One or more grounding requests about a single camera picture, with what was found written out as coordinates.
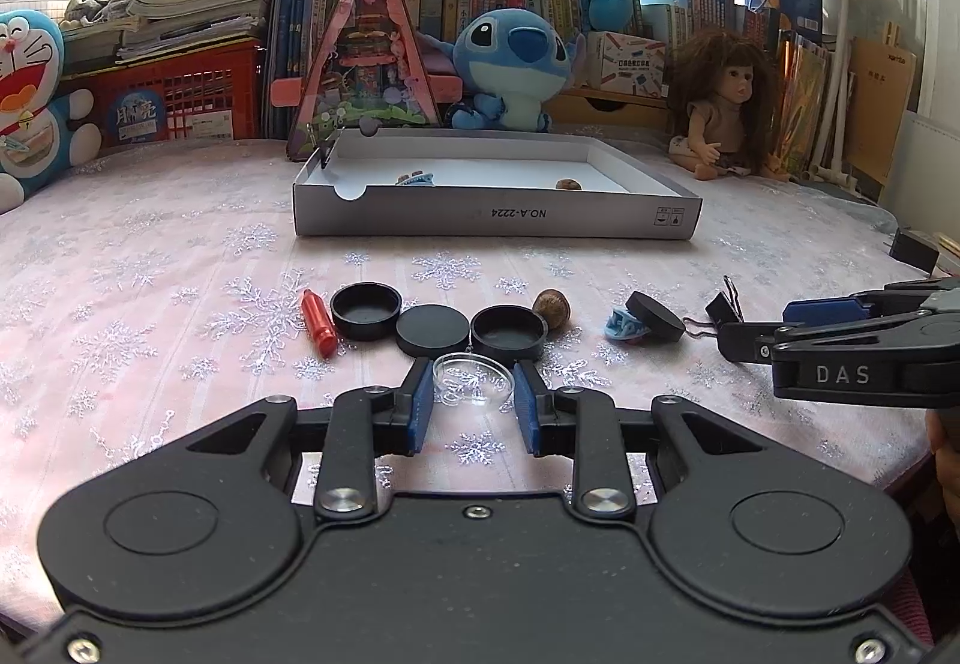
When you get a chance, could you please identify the clear plastic round lid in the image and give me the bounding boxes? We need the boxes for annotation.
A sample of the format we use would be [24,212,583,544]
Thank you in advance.
[433,352,514,412]

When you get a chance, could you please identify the brown nut in tray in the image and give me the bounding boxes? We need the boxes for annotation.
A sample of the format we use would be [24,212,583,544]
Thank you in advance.
[555,178,583,191]

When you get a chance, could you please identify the blue upright thin books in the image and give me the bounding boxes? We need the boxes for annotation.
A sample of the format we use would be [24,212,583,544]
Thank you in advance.
[263,0,312,139]

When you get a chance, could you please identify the blue toy shoe clip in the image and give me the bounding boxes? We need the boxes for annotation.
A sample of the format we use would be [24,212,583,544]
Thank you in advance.
[604,308,649,343]

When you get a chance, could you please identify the black round cap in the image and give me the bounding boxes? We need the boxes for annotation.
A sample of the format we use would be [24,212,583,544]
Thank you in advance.
[329,282,402,342]
[470,304,548,366]

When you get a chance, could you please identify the black round lid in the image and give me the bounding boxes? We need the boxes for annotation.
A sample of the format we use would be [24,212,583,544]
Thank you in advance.
[625,292,685,343]
[395,304,470,360]

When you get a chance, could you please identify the wooden drawer shelf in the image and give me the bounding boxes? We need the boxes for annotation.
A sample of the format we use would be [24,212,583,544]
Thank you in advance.
[544,87,670,131]

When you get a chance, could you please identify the grey white cardboard tray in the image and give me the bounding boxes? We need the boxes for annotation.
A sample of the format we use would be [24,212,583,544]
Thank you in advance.
[293,127,703,241]

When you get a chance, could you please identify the blue Stitch plush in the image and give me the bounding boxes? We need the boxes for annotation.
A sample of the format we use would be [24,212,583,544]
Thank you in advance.
[418,9,586,132]

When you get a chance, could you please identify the black adapter at edge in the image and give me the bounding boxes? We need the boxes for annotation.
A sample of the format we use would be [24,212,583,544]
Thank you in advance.
[889,226,940,276]

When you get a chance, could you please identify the red plastic crate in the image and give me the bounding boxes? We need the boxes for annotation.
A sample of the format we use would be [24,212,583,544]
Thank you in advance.
[60,38,263,148]

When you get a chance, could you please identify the red crayon-shaped clip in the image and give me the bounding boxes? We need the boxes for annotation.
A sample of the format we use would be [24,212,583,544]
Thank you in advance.
[301,288,338,358]

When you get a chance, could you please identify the white patterned cardboard box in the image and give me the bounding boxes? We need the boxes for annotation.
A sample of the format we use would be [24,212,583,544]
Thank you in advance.
[586,31,665,98]

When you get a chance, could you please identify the blue clip in tray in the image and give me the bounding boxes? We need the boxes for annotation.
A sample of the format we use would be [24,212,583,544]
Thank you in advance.
[395,170,433,186]

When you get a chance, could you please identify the binder clip on tray corner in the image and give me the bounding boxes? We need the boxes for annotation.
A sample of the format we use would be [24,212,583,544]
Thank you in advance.
[316,127,342,170]

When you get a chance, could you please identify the brown haired doll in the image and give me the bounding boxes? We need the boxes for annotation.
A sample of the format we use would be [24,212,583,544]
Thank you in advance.
[667,30,786,181]

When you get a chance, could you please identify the Doraemon plush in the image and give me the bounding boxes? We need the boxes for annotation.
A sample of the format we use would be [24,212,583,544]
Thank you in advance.
[0,10,103,214]

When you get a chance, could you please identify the brown hazelnut on table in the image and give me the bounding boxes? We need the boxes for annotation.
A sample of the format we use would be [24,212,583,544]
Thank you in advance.
[532,288,571,332]

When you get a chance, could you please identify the pink triangular toy house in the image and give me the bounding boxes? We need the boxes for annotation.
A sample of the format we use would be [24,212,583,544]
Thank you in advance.
[270,0,464,161]

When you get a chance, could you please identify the black binder clip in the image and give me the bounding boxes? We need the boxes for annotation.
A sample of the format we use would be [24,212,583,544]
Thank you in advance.
[704,276,743,329]

